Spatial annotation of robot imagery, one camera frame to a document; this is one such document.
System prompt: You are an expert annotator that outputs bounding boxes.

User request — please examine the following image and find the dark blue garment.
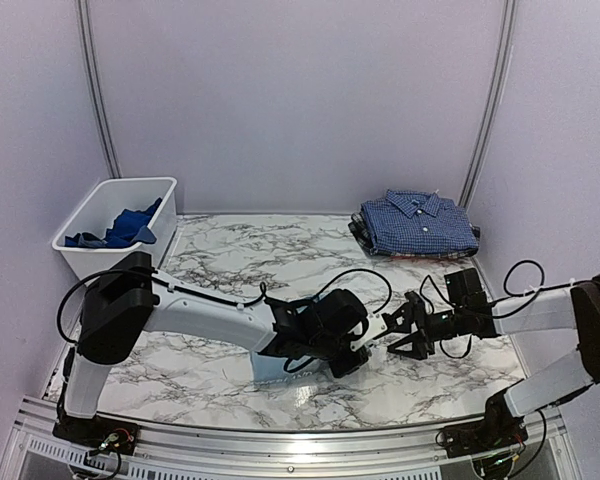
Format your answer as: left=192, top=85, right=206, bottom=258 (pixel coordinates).
left=64, top=198, right=162, bottom=249

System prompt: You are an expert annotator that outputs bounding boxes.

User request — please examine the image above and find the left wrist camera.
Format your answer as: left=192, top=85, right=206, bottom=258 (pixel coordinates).
left=349, top=314, right=387, bottom=351

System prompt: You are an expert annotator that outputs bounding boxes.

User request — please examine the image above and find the blue checked shirt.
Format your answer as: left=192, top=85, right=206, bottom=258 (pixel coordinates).
left=360, top=190, right=479, bottom=257

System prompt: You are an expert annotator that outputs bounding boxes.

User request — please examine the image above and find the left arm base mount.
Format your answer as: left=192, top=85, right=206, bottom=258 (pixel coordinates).
left=52, top=414, right=139, bottom=455

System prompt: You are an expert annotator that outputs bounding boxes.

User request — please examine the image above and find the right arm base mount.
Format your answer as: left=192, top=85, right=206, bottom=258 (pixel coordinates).
left=435, top=390, right=528, bottom=458

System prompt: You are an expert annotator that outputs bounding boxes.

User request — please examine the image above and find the light blue garment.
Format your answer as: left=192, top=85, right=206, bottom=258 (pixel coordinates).
left=249, top=297, right=331, bottom=387

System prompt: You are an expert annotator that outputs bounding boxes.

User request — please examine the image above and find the black white plaid garment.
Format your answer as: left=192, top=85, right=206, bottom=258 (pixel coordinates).
left=348, top=212, right=479, bottom=260

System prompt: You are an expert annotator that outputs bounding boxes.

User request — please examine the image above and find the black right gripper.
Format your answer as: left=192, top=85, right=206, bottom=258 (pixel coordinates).
left=388, top=302, right=467, bottom=360

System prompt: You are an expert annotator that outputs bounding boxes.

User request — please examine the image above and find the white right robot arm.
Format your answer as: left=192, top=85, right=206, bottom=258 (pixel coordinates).
left=381, top=268, right=600, bottom=448

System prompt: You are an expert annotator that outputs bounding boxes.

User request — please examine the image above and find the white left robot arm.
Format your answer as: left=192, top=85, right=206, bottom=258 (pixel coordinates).
left=61, top=252, right=371, bottom=445

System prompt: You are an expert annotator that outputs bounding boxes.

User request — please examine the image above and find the white plastic laundry bin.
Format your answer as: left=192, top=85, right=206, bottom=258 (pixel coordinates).
left=52, top=177, right=177, bottom=279

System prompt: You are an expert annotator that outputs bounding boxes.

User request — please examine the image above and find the aluminium front frame rail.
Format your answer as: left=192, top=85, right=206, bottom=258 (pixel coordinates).
left=0, top=397, right=582, bottom=479

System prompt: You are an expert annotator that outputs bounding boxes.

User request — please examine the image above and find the left wall aluminium post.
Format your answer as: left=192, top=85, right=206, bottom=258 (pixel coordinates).
left=76, top=0, right=122, bottom=179

